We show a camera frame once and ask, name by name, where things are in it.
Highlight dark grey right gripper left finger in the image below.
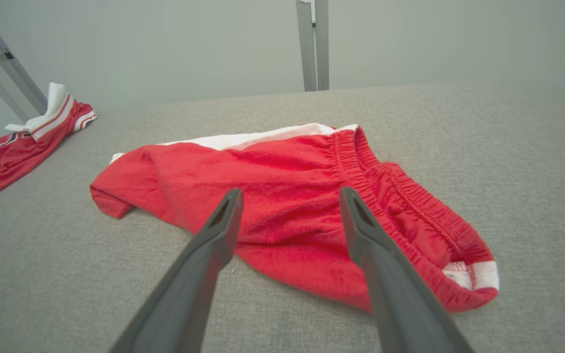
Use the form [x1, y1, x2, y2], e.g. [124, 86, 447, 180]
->
[108, 188, 245, 353]

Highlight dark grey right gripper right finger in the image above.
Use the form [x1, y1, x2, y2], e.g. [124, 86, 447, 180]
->
[339, 186, 474, 353]

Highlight red shorts with white trim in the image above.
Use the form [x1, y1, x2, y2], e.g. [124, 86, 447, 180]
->
[90, 123, 500, 313]

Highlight red white basketball jersey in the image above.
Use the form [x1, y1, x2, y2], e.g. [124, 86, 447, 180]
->
[0, 82, 98, 210]

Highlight grey fabric sofa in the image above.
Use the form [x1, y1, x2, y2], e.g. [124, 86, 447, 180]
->
[0, 83, 565, 353]

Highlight grey double aluminium wall post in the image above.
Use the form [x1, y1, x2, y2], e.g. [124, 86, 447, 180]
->
[296, 0, 330, 92]

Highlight grey slanted aluminium wall post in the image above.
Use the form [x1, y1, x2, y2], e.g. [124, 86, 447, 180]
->
[0, 0, 49, 123]

